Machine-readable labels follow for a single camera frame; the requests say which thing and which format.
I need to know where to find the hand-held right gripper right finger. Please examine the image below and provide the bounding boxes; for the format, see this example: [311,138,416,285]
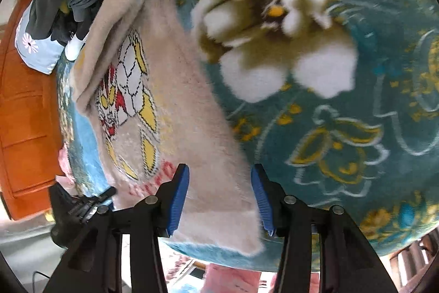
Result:
[250,163,393,293]

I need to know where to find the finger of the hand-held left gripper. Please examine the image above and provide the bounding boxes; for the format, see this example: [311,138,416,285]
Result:
[69,186,118,222]

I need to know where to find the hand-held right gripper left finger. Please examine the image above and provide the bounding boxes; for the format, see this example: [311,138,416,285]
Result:
[43,163,190,293]

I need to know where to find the beige fuzzy cartoon-print sweater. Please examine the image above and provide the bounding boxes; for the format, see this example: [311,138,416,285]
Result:
[70,0,266,257]

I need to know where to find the pink fuzzy cloth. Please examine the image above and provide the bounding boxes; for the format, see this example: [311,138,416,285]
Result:
[56,148,77,186]

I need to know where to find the pink fuzzy pants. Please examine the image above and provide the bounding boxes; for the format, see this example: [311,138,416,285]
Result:
[202,262,323,293]

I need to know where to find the teal floral blanket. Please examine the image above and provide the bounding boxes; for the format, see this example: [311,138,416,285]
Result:
[55,0,439,273]

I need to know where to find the orange wooden headboard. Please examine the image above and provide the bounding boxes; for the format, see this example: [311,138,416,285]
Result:
[0,0,67,221]

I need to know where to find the white cloth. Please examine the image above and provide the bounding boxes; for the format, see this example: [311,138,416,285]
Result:
[64,30,90,62]

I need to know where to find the light blue flower pillow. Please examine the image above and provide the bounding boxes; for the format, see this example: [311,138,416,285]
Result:
[14,13,67,76]

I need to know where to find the brown wooden furniture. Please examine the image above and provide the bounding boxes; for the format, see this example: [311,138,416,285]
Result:
[389,234,437,291]

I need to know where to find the black cable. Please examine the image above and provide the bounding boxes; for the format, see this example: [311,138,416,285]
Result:
[32,270,53,284]

